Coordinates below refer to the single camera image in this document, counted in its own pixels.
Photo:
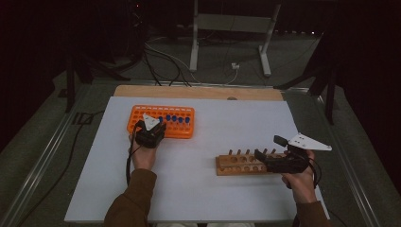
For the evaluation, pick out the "white desk frame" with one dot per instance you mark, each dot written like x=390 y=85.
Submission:
x=235 y=22

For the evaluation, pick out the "black metal stand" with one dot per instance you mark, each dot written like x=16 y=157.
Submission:
x=330 y=104
x=70 y=91

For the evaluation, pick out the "orange plastic test tube rack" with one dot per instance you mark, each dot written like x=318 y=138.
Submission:
x=186 y=132

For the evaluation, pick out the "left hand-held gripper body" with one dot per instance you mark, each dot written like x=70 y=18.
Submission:
x=149 y=135

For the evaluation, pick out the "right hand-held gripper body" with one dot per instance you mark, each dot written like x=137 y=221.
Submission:
x=290 y=165

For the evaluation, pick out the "wooden test tube rack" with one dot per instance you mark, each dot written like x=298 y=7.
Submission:
x=225 y=164

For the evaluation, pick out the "blue-capped test tube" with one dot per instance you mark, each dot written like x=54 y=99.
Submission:
x=168 y=117
x=160 y=119
x=174 y=118
x=180 y=120
x=187 y=119

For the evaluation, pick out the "black equipment stand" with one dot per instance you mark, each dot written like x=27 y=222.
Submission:
x=137 y=31

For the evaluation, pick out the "person's left hand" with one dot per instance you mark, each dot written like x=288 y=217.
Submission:
x=143 y=157

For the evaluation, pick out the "white power adapter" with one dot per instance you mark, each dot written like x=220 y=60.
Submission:
x=235 y=66

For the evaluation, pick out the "person's right hand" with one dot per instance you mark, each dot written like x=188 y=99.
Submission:
x=301 y=187

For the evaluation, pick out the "white table sheet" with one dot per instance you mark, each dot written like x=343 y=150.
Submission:
x=201 y=176

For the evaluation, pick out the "metal floor frame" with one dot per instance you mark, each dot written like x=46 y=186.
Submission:
x=41 y=159

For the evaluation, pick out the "black floor bracket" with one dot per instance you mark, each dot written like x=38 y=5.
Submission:
x=82 y=118

